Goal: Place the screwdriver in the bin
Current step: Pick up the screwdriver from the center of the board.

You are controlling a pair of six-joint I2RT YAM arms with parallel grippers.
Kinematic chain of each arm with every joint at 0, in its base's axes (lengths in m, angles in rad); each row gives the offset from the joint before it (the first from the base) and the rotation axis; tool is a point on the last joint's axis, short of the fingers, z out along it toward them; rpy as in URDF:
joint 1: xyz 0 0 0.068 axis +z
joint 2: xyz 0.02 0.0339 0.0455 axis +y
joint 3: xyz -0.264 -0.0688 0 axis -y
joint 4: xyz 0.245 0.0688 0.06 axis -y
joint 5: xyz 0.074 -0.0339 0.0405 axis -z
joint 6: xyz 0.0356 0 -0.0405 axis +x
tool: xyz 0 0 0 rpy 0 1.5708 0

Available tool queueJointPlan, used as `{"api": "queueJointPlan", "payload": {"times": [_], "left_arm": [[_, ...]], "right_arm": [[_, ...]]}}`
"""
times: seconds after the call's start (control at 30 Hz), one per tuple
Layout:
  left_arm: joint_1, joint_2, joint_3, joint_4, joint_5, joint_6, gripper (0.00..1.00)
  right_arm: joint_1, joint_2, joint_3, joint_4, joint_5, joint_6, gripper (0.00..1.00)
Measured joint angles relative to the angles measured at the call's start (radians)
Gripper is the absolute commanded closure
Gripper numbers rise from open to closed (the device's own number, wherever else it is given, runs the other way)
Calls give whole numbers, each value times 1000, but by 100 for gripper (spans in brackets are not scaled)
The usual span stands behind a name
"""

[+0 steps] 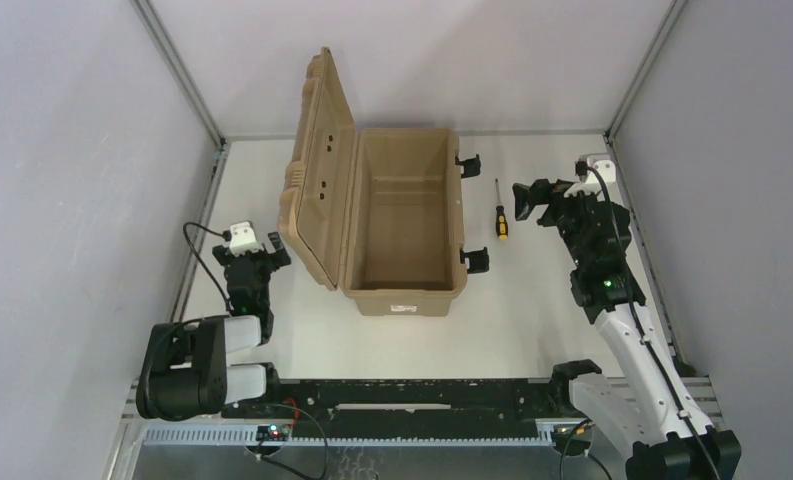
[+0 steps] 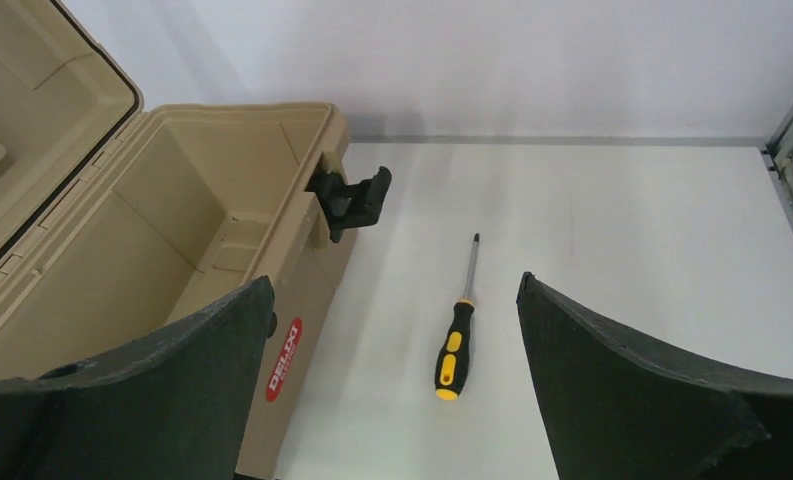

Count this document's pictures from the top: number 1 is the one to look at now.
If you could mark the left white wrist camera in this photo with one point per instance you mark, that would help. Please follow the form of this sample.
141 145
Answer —
243 238

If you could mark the left aluminium corner post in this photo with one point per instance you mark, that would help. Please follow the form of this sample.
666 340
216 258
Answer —
161 38

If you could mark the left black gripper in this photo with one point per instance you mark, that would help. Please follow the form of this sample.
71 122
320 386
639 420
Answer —
250 259

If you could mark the aluminium corner post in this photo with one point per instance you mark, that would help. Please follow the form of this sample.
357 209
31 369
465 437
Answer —
656 45
161 38

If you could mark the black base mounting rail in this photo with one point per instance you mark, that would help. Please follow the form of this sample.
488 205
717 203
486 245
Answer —
412 410

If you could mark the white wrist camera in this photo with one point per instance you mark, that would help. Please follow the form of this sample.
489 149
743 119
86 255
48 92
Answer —
243 238
595 172

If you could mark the tan plastic storage bin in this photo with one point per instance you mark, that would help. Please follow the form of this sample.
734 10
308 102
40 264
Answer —
376 213

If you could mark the black yellow screwdriver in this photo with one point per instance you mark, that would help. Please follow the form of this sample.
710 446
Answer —
501 224

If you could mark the small circuit board with leds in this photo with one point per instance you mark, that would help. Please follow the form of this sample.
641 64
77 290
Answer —
272 433

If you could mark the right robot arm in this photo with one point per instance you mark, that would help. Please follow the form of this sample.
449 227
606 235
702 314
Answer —
663 433

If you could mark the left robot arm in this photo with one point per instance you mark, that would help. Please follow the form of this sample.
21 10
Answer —
185 372

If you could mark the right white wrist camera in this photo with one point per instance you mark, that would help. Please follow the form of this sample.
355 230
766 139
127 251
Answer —
595 172

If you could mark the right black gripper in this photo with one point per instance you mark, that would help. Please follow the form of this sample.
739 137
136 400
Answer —
558 205

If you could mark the aluminium frame front rail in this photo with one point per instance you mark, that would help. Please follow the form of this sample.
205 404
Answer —
217 431

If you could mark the right aluminium corner post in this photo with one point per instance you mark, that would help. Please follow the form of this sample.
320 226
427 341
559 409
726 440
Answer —
656 45

